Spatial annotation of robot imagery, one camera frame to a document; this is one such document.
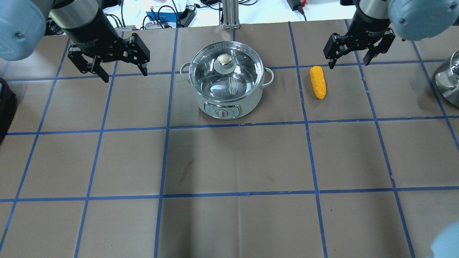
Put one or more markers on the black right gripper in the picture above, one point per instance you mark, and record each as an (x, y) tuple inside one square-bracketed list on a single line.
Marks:
[(365, 27)]

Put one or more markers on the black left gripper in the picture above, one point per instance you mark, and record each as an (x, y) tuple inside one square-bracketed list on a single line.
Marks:
[(94, 37)]

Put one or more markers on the yellow corn cob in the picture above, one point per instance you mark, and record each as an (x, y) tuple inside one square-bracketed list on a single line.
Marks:
[(318, 82)]

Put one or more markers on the glass pot lid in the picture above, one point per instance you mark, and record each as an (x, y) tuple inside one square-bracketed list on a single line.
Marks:
[(227, 71)]

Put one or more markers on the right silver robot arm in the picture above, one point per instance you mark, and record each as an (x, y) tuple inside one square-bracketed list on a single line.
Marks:
[(412, 20)]

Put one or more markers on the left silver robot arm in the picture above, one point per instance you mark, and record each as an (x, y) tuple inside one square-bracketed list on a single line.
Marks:
[(23, 23)]

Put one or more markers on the pale green electric pot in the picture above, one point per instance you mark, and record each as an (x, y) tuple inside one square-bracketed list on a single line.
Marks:
[(227, 110)]

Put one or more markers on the blue white box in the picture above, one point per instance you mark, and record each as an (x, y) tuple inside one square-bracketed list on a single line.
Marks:
[(169, 14)]

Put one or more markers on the black power adapter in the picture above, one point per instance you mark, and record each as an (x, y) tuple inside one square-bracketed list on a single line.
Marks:
[(296, 5)]

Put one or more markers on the steel steamer basket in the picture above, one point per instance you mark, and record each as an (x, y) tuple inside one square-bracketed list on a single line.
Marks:
[(446, 78)]

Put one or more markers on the dark rice cooker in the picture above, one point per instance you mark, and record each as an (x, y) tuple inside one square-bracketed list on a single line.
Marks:
[(8, 107)]

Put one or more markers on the aluminium frame post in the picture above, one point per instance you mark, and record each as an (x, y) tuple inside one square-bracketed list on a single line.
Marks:
[(230, 12)]

